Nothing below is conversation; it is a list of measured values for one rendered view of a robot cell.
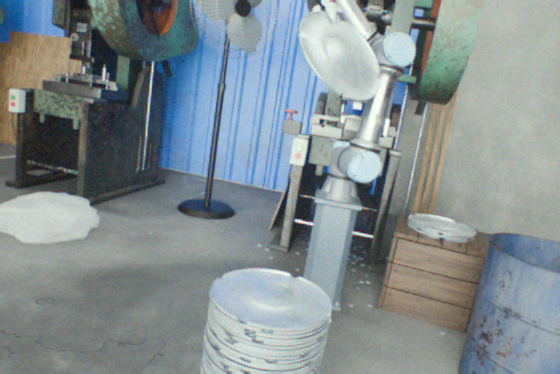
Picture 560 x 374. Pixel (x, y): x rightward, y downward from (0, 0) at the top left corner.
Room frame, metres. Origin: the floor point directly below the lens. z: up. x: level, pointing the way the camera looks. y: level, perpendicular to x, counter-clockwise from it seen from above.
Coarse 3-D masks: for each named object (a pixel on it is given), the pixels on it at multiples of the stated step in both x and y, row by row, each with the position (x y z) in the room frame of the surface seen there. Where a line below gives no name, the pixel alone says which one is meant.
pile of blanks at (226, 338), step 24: (216, 312) 0.80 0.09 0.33; (216, 336) 0.80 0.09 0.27; (240, 336) 0.76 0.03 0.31; (264, 336) 0.74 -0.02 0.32; (288, 336) 0.75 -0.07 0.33; (312, 336) 0.78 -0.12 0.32; (216, 360) 0.79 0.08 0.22; (240, 360) 0.75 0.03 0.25; (264, 360) 0.74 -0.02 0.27; (288, 360) 0.76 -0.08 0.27; (312, 360) 0.80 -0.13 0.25
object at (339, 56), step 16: (320, 16) 1.21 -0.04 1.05; (336, 16) 1.25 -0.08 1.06; (320, 32) 1.17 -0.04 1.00; (336, 32) 1.22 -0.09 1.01; (352, 32) 1.27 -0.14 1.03; (304, 48) 1.09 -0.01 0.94; (320, 48) 1.13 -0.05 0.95; (336, 48) 1.17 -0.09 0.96; (352, 48) 1.22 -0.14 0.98; (368, 48) 1.27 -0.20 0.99; (320, 64) 1.10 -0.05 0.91; (336, 64) 1.13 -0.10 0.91; (352, 64) 1.17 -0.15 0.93; (368, 64) 1.23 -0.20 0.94; (336, 80) 1.10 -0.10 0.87; (352, 80) 1.14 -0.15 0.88; (368, 80) 1.19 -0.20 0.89; (352, 96) 1.11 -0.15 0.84; (368, 96) 1.15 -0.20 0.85
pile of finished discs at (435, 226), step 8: (416, 216) 1.81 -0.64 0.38; (424, 216) 1.85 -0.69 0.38; (432, 216) 1.87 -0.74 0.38; (408, 224) 1.73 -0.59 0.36; (416, 224) 1.67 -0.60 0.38; (424, 224) 1.69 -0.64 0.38; (432, 224) 1.70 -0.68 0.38; (440, 224) 1.71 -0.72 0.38; (448, 224) 1.74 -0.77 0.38; (456, 224) 1.79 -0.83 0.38; (464, 224) 1.79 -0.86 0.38; (424, 232) 1.65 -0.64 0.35; (432, 232) 1.61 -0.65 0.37; (440, 232) 1.60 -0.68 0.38; (448, 232) 1.62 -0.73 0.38; (456, 232) 1.64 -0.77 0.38; (464, 232) 1.66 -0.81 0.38; (472, 232) 1.68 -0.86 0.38; (448, 240) 1.59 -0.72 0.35; (456, 240) 1.61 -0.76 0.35; (464, 240) 1.60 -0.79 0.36; (472, 240) 1.63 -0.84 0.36
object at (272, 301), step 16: (240, 272) 1.00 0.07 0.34; (256, 272) 1.01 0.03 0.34; (272, 272) 1.03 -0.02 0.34; (224, 288) 0.89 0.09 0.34; (240, 288) 0.91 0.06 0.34; (256, 288) 0.91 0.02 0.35; (272, 288) 0.92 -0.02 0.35; (288, 288) 0.95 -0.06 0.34; (304, 288) 0.96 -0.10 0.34; (320, 288) 0.96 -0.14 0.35; (224, 304) 0.82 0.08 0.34; (240, 304) 0.83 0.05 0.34; (256, 304) 0.84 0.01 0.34; (272, 304) 0.84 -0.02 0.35; (288, 304) 0.85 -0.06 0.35; (304, 304) 0.88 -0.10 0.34; (320, 304) 0.89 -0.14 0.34; (240, 320) 0.76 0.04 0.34; (256, 320) 0.77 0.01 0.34; (272, 320) 0.78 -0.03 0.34; (288, 320) 0.79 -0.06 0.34; (304, 320) 0.80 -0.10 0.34; (320, 320) 0.81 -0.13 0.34
